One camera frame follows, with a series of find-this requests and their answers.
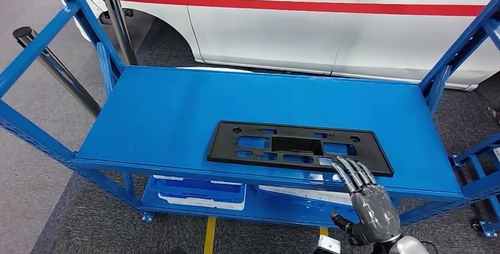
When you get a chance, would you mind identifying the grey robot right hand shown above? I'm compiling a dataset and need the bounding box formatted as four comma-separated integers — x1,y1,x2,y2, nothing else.
330,155,402,245

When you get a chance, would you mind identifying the black plastic plate bracket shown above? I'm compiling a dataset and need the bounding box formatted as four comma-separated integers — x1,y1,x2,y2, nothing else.
207,120,394,178

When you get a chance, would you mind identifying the blue wheeled shelf rack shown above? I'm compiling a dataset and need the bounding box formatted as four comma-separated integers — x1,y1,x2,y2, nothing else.
449,133,500,239

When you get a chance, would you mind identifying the blue metal shelf rack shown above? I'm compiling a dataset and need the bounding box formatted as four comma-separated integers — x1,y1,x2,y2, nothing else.
0,0,500,230

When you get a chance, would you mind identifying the yellow floor tape square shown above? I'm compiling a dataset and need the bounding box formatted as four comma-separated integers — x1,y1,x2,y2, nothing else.
203,217,330,254

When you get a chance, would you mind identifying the blue plastic bin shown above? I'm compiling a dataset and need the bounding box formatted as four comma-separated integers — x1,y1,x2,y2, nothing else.
150,174,246,203

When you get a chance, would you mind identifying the white car with red stripe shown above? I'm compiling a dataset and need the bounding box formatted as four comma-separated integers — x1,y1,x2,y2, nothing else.
60,0,500,91

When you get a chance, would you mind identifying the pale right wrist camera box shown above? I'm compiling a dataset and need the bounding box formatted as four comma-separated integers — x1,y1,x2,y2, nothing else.
314,235,342,254

